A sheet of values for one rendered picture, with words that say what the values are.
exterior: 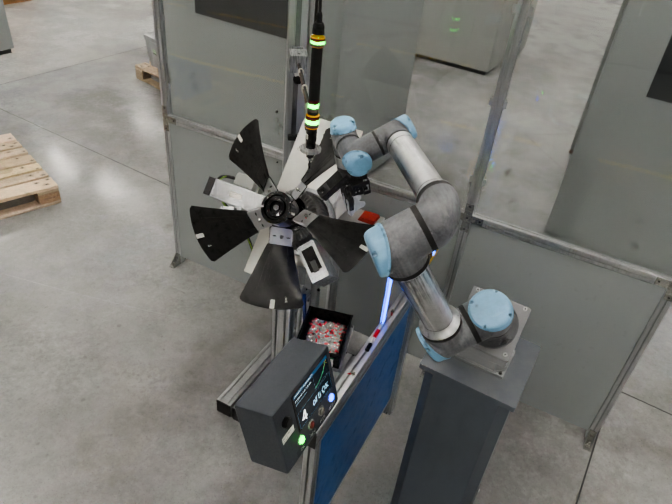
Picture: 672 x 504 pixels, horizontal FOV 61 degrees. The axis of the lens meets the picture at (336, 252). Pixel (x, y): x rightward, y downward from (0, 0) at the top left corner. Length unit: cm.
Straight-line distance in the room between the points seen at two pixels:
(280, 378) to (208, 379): 168
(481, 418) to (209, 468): 133
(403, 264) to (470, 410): 72
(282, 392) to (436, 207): 55
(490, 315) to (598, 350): 130
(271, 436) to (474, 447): 83
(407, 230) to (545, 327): 163
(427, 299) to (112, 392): 200
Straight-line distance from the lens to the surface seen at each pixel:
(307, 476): 200
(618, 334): 278
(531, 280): 269
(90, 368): 322
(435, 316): 150
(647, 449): 334
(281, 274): 205
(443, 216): 128
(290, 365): 142
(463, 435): 198
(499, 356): 181
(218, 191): 234
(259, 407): 134
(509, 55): 234
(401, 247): 127
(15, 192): 448
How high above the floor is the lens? 229
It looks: 36 degrees down
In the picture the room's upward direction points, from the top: 6 degrees clockwise
